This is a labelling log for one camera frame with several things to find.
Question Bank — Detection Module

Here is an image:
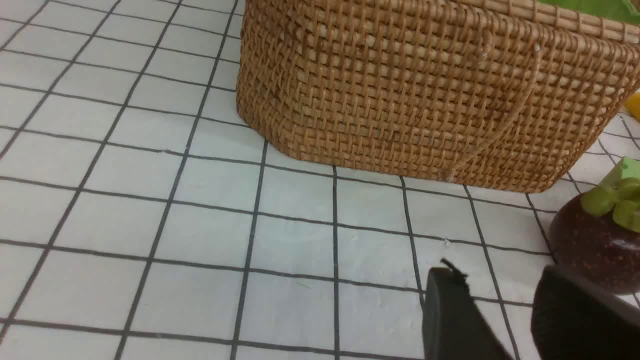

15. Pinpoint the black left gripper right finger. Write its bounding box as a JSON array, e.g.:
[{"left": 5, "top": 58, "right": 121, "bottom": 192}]
[{"left": 530, "top": 265, "right": 640, "bottom": 360}]

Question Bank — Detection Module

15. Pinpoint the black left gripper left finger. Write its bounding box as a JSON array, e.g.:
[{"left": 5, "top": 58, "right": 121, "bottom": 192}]
[{"left": 422, "top": 259, "right": 512, "bottom": 360}]

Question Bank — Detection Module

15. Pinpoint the yellow banana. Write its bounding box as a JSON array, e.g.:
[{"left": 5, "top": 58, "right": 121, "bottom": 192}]
[{"left": 624, "top": 91, "right": 640, "bottom": 123}]

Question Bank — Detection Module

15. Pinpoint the woven wicker basket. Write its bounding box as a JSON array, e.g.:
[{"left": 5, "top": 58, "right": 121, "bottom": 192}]
[{"left": 237, "top": 0, "right": 640, "bottom": 193}]

